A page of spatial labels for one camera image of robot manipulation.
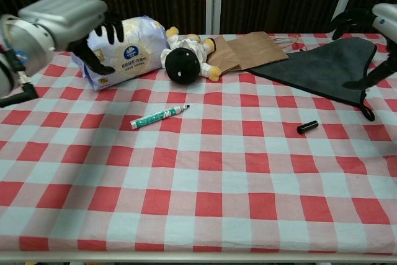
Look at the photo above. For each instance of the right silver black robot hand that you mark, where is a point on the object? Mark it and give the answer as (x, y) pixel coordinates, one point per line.
(386, 20)

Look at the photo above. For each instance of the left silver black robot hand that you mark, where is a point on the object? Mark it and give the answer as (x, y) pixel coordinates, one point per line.
(68, 13)

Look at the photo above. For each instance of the black marker cap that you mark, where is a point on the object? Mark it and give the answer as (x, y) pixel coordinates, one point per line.
(307, 127)

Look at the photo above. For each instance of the white green marker pen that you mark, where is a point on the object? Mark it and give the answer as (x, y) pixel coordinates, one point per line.
(155, 118)

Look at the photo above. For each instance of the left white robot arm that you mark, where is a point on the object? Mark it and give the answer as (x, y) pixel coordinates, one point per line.
(24, 41)

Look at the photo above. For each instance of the dark grey cloth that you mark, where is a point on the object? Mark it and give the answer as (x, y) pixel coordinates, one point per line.
(325, 66)

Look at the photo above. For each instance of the white blue tissue pack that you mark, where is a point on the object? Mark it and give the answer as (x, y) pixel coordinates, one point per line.
(136, 57)

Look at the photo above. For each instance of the black haired plush doll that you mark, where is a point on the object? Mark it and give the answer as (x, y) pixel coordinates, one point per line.
(181, 64)

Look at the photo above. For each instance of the brown paper bag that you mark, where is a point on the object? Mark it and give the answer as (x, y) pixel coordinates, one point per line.
(254, 51)

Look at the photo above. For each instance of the red white checkered tablecloth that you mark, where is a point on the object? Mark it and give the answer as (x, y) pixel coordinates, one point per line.
(198, 178)

